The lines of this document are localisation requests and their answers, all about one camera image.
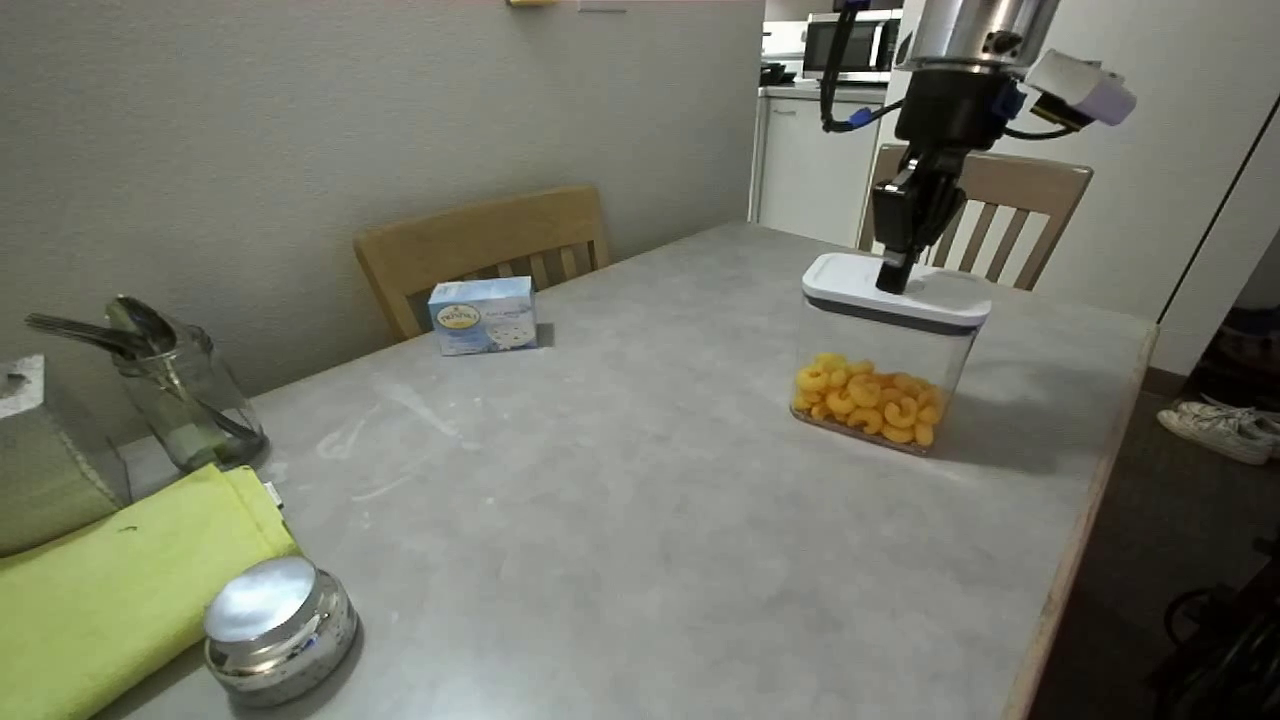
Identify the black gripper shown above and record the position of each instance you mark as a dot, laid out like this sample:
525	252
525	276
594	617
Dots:
950	112

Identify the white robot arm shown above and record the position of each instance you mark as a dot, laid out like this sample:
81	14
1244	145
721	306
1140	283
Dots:
1001	32

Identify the clear plastic storage container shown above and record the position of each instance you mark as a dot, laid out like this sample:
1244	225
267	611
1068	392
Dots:
921	329

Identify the wooden chair at table end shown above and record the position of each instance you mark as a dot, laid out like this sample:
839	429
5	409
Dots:
1013	216

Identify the white kitchen cabinet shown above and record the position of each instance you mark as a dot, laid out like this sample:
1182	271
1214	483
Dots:
811	183

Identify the microwave oven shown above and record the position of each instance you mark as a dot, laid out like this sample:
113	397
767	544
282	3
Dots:
865	57

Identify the yellow cereal puffs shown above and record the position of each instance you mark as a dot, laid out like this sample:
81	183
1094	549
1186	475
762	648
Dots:
871	400

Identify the white sneaker on floor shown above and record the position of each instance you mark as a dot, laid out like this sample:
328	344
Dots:
1236	435

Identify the light blue tea box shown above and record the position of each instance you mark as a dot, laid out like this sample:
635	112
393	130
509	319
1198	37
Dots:
483	314

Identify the clear glass utensil jar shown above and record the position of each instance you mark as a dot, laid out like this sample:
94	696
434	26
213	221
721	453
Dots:
192	404

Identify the shiny metal round tin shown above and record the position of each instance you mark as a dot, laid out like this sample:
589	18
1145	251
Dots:
276	631

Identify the dark metal utensils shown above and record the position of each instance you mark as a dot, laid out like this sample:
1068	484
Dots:
137	329

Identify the green cloth napkin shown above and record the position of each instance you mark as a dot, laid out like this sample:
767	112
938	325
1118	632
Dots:
94	614

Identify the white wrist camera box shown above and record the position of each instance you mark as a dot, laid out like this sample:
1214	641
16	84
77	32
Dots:
1076	91

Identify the wooden chair by wall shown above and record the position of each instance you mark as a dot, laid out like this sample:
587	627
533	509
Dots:
548	239

